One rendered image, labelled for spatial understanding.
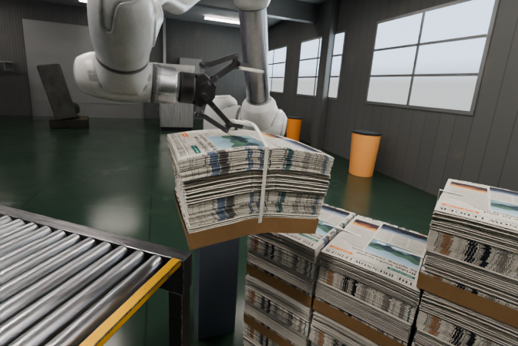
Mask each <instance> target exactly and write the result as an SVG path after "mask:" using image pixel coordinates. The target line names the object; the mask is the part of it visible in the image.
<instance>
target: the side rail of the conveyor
mask: <svg viewBox="0 0 518 346"><path fill-rule="evenodd" d="M3 216H9V217H11V219H12V221H13V220H17V219H21V220H23V221H24V223H25V224H28V223H31V222H33V223H35V224H36V225H37V226H38V228H41V227H44V226H47V227H49V228H50V229H51V230H52V232H55V231H57V230H63V231H64V232H65V233H66V236H69V235H71V234H73V233H76V234H78V235H79V236H80V238H81V240H85V239H86V238H88V237H91V238H92V239H94V240H95V242H96V244H97V245H99V244H100V243H102V242H104V241H105V242H108V243H109V244H111V246H112V248H113V250H114V249H116V248H117V247H119V246H124V247H125V248H126V249H127V250H128V251H129V255H130V254H132V253H133V252H135V251H136V250H140V251H142V252H144V254H145V255H146V260H149V259H150V258H151V257H152V256H153V255H158V256H160V257H162V258H163V261H164V265H165V264H166V263H167V262H168V261H169V260H170V259H172V258H176V259H180V260H181V265H180V267H179V268H178V269H177V270H176V271H175V272H174V273H173V274H172V275H171V276H170V277H169V278H168V279H167V280H166V281H165V282H164V283H163V284H162V285H161V286H160V287H159V288H161V289H164V290H167V291H172V292H174V293H177V294H182V295H184V294H185V293H186V292H187V290H188V289H189V288H190V286H191V278H192V253H191V252H187V251H184V250H178V249H175V248H172V247H166V246H163V245H159V244H154V243H150V242H147V241H144V240H138V239H135V238H132V237H126V236H123V235H119V234H116V233H110V232H107V231H104V230H98V229H95V228H91V227H86V226H83V225H79V224H76V223H70V222H67V221H64V220H58V219H55V218H51V217H46V216H43V215H39V214H36V213H30V212H27V211H24V210H18V209H15V208H11V207H6V206H2V205H0V217H3Z"/></svg>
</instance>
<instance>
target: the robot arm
mask: <svg viewBox="0 0 518 346"><path fill-rule="evenodd" d="M233 1H234V4H235V6H236V7H237V9H238V14H239V22H240V37H241V46H242V54H243V62H240V61H239V59H238V54H237V53H234V54H231V55H227V56H224V57H222V58H219V59H215V60H213V61H210V62H199V66H200V73H198V74H196V73H191V72H180V73H178V71H177V68H176V67H171V66H162V65H159V64H153V63H150V52H151V49H152V47H154V46H155V43H156V38H157V36H158V33H159V30H160V27H161V25H162V24H163V10H165V11H167V12H169V13H171V14H174V15H180V14H183V13H184V12H186V11H188V10H189V9H190V8H192V7H193V6H194V5H195V4H196V3H198V2H199V0H87V16H88V24H89V34H90V38H91V42H92V45H93V48H94V51H95V52H87V53H84V54H82V55H79V56H77V57H76V59H75V61H74V65H73V75H74V79H75V82H76V86H77V88H78V89H79V91H81V92H83V93H85V94H87V95H89V96H93V97H96V98H99V99H104V100H109V101H114V102H126V103H140V102H153V103H169V104H174V103H175V102H176V100H177V102H181V103H189V104H194V105H196V106H197V107H196V111H195V112H194V115H195V116H196V117H198V118H202V119H203V129H221V130H222V131H224V132H225V133H228V132H229V130H230V128H231V127H235V128H234V129H233V131H235V130H239V129H245V130H252V131H256V130H255V128H254V127H253V126H252V125H251V124H250V123H247V122H245V121H241V120H242V119H243V120H247V121H250V122H252V123H254V124H255V125H256V126H257V127H258V129H259V130H260V131H261V132H262V133H270V134H274V135H278V136H284V133H285V130H286V125H287V120H288V118H287V117H286V115H285V113H284V112H283V111H282V110H281V109H278V107H277V105H276V102H275V100H274V99H273V98H272V97H271V96H270V90H269V68H268V38H267V7H268V6H269V4H270V1H271V0H233ZM232 59H233V62H232V63H231V64H230V65H228V66H227V67H225V68H224V69H222V70H220V71H219V72H218V73H216V74H215V75H213V76H211V77H209V76H208V75H207V74H206V73H205V71H206V70H208V69H209V67H211V66H216V65H219V64H221V63H223V62H227V61H230V60H232ZM235 68H236V69H239V70H244V78H245V86H246V94H247V98H246V99H245V100H244V101H243V103H242V106H239V105H238V104H237V100H236V99H235V98H234V97H232V96H230V95H226V96H215V90H216V87H217V86H216V84H215V82H216V81H217V80H218V79H220V78H221V77H223V76H225V75H226V74H228V73H229V72H230V71H232V70H233V69H235ZM205 105H206V108H205V110H204V111H203V110H202V109H201V107H202V106H205Z"/></svg>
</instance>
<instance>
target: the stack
mask: <svg viewBox="0 0 518 346"><path fill-rule="evenodd" d="M355 215H356V213H352V212H349V211H347V210H343V209H340V208H337V207H333V206H330V205H327V204H325V203H323V206H322V208H321V213H320V215H318V219H319V221H318V226H317V229H316V232H315V234H314V233H257V234H251V235H248V237H249V238H248V241H247V244H248V245H247V249H248V251H247V252H248V253H247V261H248V262H247V263H248V264H250V265H251V266H253V267H256V268H257V269H259V270H261V271H263V272H265V273H266V274H269V275H271V276H272V277H275V278H277V279H278V280H281V281H283V282H285V283H286V284H288V285H290V286H292V287H294V288H296V289H297V290H299V291H301V292H303V293H305V294H307V295H308V296H310V297H311V299H312V297H313V296H314V294H315V293H316V294H315V299H317V300H319V301H321V302H323V303H325V304H327V305H329V306H331V307H333V308H334V309H336V310H338V311H340V312H342V313H344V314H347V315H348V316H350V317H353V318H354V319H355V320H357V321H360V322H362V323H363V324H366V325H367V326H369V327H370V328H373V329H375V330H377V331H379V332H380V333H382V334H384V335H386V336H388V337H390V338H391V339H393V340H395V341H397V342H399V343H401V344H403V345H405V346H408V344H409V346H410V345H411V342H412V346H518V328H515V327H513V326H511V325H508V324H505V323H503V322H502V321H498V320H496V319H494V318H491V317H488V316H486V315H485V314H481V313H479V312H477V311H474V310H472V309H469V308H467V307H464V306H462V305H460V304H457V303H455V302H452V301H449V300H447V299H445V298H443V297H440V296H438V295H435V294H432V293H430V292H428V291H425V290H423V289H421V288H418V287H417V286H416V284H417V280H418V275H419V270H420V267H421V265H422V261H423V258H424V256H425V253H426V250H427V249H426V245H427V243H426V241H427V238H428V236H426V235H424V234H421V233H417V232H415V231H412V230H408V229H405V228H402V227H398V226H395V225H392V224H390V223H385V222H382V221H379V220H374V219H372V218H368V217H363V216H359V215H357V216H355ZM245 280H246V283H245V284H246V285H245V290H246V291H245V294H244V296H245V298H244V299H245V304H244V311H245V314H246V315H247V316H248V317H251V318H252V319H254V320H255V321H257V322H258V323H260V324H262V325H263V326H265V327H266V328H268V329H269V330H271V331H273V332H274V333H275V334H277V335H279V336H281V337H282V338H283V339H285V340H286V341H288V342H290V343H291V344H293V345H294V346H381V345H379V344H376V343H375V342H373V341H371V340H369V339H367V338H365V337H364V336H362V335H360V334H358V333H356V332H355V331H353V330H351V329H349V328H347V327H346V326H344V325H342V324H339V323H338V322H337V321H334V320H332V319H331V318H329V317H327V316H325V315H323V314H322V313H320V312H318V311H316V310H314V309H313V306H312V307H308V306H307V305H305V304H302V303H301V302H299V301H297V300H295V299H294V298H292V297H290V296H288V295H286V294H285V293H283V292H281V291H279V290H277V289H276V288H274V287H272V286H270V285H269V284H266V283H264V282H263V281H262V280H259V279H257V278H256V277H254V276H252V275H250V274H247V275H246V277H245ZM418 308H419V309H418ZM417 311H418V313H417ZM416 314H417V316H416ZM415 317H416V319H415ZM414 322H415V324H414ZM416 322H417V323H416ZM413 325H414V327H413ZM415 325H416V329H415ZM244 328H245V329H244V336H243V338H244V340H243V342H244V343H243V344H244V346H279V345H278V344H276V343H274V342H273V341H272V340H270V339H269V338H267V337H265V336H264V335H263V334H261V333H260V332H258V331H256V330H255V329H253V328H252V327H251V326H249V325H248V324H246V323H245V325H244ZM412 328H413V330H412ZM414 330H415V333H414ZM411 333H412V335H411ZM413 334H414V337H413ZM410 335H411V337H410ZM412 337H413V340H412ZM409 339H410V341H409Z"/></svg>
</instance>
